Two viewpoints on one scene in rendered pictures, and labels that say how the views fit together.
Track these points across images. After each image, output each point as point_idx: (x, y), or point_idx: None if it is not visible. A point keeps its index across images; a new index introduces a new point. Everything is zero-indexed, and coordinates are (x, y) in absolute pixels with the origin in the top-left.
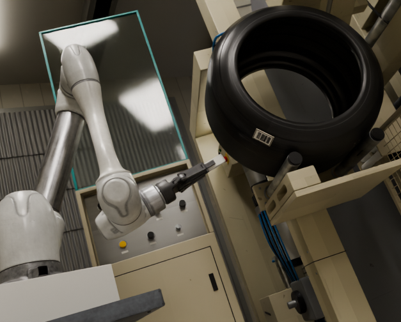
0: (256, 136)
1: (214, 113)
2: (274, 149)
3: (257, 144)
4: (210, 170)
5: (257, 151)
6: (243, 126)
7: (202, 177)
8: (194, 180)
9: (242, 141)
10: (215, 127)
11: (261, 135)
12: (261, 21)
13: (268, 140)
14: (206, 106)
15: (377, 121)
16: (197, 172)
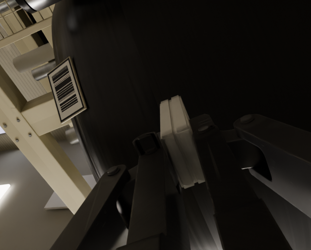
0: (75, 105)
1: (210, 229)
2: (73, 38)
3: (93, 79)
4: (181, 121)
5: (117, 57)
6: (97, 148)
7: (248, 126)
8: (223, 182)
9: (136, 113)
10: (275, 193)
11: (64, 98)
12: None
13: (60, 73)
14: (290, 245)
15: None
16: (69, 221)
